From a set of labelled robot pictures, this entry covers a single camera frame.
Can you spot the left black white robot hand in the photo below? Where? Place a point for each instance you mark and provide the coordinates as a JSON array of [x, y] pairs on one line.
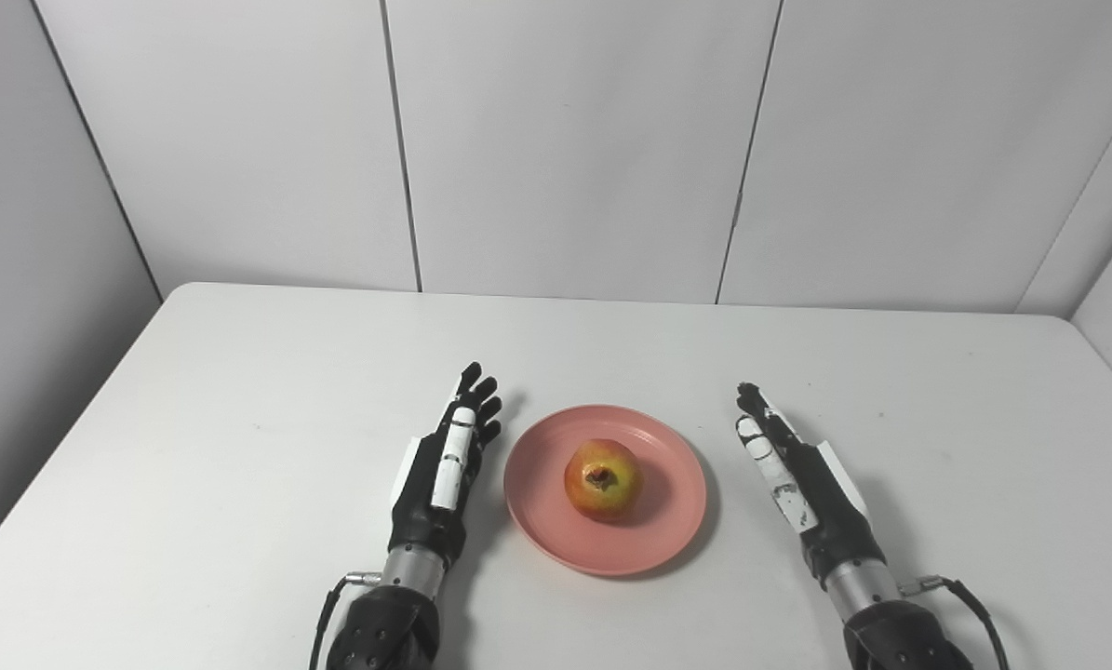
[[425, 512]]

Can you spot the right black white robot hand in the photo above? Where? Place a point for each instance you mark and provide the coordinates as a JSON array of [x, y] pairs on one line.
[[830, 512]]

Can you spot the pink round plate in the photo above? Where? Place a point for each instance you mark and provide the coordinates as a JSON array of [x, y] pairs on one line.
[[667, 521]]

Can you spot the red yellow pomegranate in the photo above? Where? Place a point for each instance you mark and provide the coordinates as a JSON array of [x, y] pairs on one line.
[[602, 484]]

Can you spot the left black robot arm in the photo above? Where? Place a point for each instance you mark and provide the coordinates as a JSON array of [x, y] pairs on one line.
[[388, 623]]

